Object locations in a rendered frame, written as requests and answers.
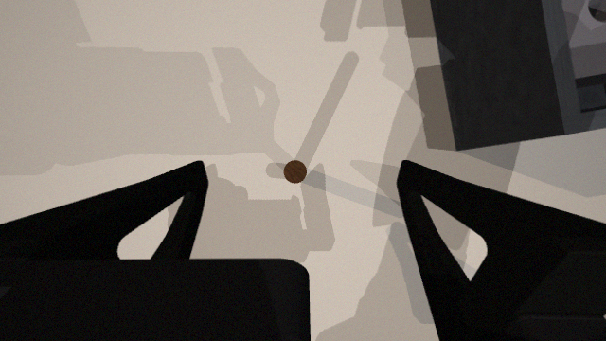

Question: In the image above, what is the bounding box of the brown wooden peg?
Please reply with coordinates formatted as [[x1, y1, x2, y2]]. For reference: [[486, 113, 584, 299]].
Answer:
[[284, 160, 307, 184]]

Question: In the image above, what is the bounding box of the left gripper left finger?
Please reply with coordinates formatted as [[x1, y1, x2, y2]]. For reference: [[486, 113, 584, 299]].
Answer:
[[0, 161, 208, 260]]

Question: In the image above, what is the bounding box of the dark grey open box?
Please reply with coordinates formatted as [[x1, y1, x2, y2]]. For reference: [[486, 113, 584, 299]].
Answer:
[[430, 0, 606, 151]]

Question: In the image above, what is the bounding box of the grey flat plate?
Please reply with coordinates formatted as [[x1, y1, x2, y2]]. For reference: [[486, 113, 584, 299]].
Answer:
[[561, 0, 606, 88]]

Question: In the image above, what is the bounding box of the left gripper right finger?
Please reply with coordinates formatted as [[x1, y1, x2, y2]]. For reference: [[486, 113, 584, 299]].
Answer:
[[397, 160, 606, 341]]

